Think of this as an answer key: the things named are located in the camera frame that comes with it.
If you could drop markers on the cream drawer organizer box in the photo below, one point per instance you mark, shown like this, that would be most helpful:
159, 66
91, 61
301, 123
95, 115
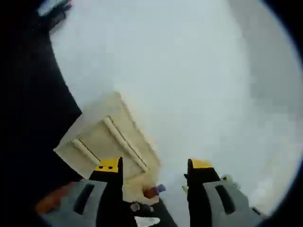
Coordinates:
71, 156

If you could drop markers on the purple-capped cosmetic bottle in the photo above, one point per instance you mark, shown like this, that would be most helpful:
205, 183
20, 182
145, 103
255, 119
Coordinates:
150, 193

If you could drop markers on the person's left hand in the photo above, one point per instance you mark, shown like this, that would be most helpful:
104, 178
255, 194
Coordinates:
50, 203

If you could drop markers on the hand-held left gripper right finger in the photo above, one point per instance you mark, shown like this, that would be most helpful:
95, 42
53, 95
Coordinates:
241, 208

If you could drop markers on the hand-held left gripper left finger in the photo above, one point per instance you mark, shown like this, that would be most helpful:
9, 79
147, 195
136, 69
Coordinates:
67, 217

